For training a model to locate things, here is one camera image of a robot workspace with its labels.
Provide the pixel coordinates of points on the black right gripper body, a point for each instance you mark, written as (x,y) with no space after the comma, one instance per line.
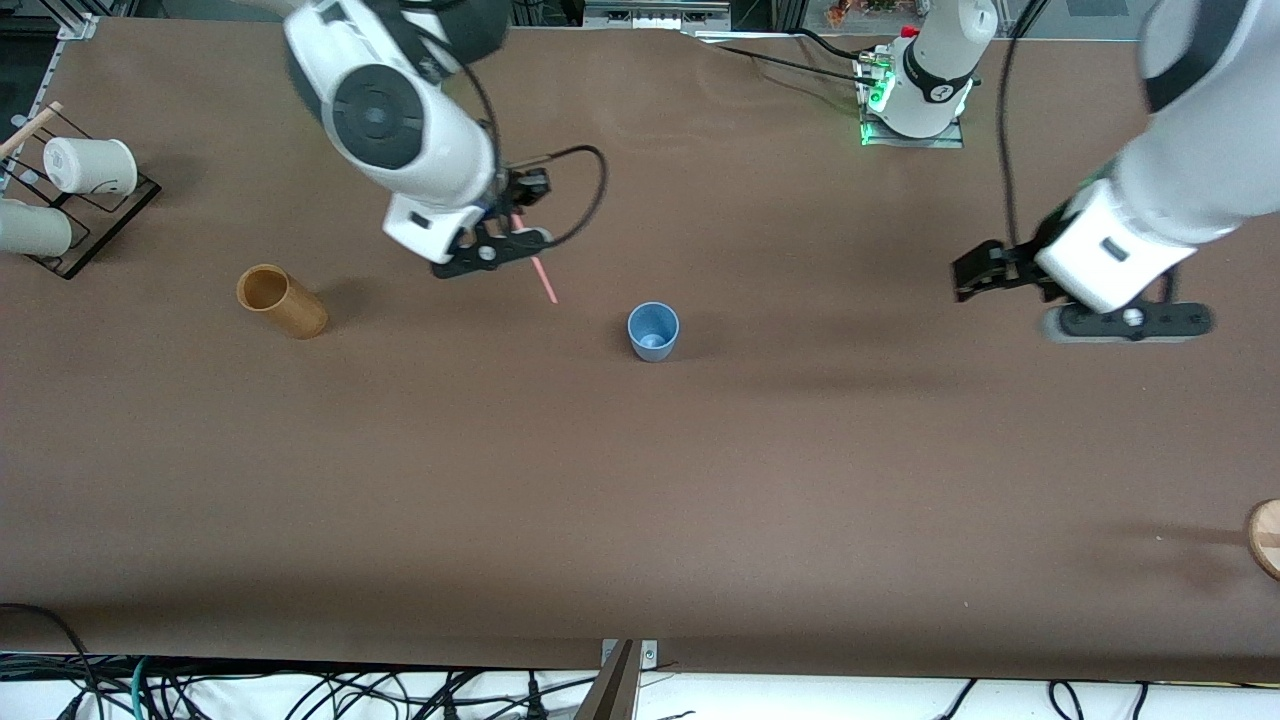
(519,188)

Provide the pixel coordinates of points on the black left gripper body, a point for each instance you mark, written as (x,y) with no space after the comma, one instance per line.
(1022,260)

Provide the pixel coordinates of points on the pink chopstick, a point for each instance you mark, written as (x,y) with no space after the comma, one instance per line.
(543,280)

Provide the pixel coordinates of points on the blue cup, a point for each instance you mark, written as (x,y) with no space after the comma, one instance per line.
(653,332)

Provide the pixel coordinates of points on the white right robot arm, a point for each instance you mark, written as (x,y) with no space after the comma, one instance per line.
(400,130)

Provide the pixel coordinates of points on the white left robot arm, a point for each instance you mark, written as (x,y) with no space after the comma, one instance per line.
(1180,180)

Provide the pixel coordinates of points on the white paper cup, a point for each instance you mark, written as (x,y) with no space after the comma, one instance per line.
(32,228)
(92,165)

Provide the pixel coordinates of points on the grey metal box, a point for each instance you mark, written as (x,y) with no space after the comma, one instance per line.
(655,12)

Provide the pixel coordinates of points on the bamboo cylinder holder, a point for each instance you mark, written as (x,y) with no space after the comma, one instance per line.
(295,312)

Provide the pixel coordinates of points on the round wooden board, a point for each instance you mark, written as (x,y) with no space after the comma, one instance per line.
(1268,538)

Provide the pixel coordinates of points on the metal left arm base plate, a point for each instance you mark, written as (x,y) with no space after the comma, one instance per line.
(870,135)

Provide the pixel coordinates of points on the aluminium frame profile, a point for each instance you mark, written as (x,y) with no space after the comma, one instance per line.
(78,20)

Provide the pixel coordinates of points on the small metal table bracket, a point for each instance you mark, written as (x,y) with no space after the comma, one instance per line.
(649,655)

